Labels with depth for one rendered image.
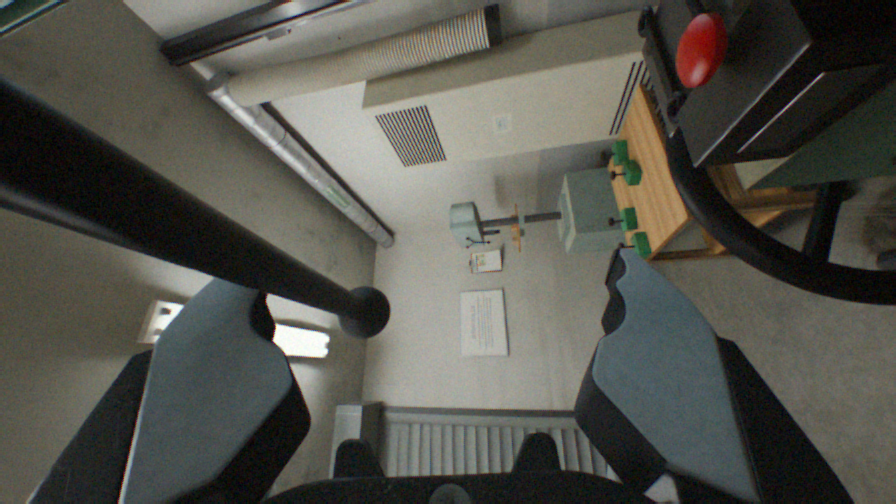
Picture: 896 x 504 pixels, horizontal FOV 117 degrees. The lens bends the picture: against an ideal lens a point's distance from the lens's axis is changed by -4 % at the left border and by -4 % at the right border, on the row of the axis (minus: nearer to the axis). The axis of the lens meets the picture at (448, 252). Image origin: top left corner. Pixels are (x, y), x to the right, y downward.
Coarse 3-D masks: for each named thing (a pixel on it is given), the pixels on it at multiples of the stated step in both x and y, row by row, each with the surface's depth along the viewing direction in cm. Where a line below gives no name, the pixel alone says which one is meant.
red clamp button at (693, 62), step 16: (704, 16) 12; (688, 32) 13; (704, 32) 12; (720, 32) 12; (688, 48) 13; (704, 48) 12; (720, 48) 12; (688, 64) 13; (704, 64) 13; (688, 80) 14; (704, 80) 13
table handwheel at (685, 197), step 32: (672, 160) 28; (704, 192) 26; (832, 192) 24; (704, 224) 26; (736, 224) 25; (832, 224) 23; (736, 256) 26; (768, 256) 24; (800, 256) 23; (800, 288) 23; (832, 288) 22; (864, 288) 21
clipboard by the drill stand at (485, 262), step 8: (472, 256) 312; (480, 256) 309; (488, 256) 306; (496, 256) 302; (472, 264) 309; (480, 264) 306; (488, 264) 303; (496, 264) 299; (472, 272) 306; (480, 272) 304; (488, 272) 303
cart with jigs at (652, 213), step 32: (640, 96) 123; (640, 128) 126; (640, 160) 129; (640, 192) 133; (672, 192) 106; (736, 192) 117; (768, 192) 104; (800, 192) 94; (640, 224) 136; (672, 224) 108; (640, 256) 130; (672, 256) 141; (704, 256) 138
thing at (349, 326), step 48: (0, 96) 3; (0, 144) 3; (48, 144) 3; (96, 144) 4; (0, 192) 3; (48, 192) 3; (96, 192) 4; (144, 192) 4; (144, 240) 5; (192, 240) 5; (240, 240) 7; (288, 288) 9; (336, 288) 13
